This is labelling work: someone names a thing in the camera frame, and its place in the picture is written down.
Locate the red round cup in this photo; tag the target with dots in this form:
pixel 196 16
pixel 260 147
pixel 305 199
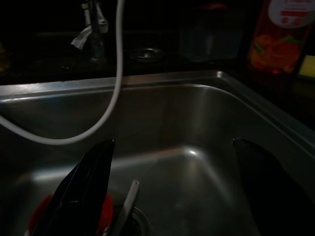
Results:
pixel 108 209

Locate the round metal countertop hole cover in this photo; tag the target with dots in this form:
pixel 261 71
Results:
pixel 146 53

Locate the red orange juice carton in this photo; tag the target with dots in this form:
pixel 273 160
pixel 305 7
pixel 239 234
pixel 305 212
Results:
pixel 270 49

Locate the yellow sponge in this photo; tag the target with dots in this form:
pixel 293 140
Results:
pixel 307 66

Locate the clear plastic container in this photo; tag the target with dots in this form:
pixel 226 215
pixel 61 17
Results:
pixel 209 44

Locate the metal sink drain strainer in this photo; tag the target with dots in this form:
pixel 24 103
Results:
pixel 141 221

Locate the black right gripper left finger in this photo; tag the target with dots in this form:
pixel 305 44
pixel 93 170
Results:
pixel 78 196

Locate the stainless steel sink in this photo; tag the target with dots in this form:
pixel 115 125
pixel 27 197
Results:
pixel 184 123

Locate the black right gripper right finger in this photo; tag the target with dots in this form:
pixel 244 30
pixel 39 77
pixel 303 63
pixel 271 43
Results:
pixel 275 196

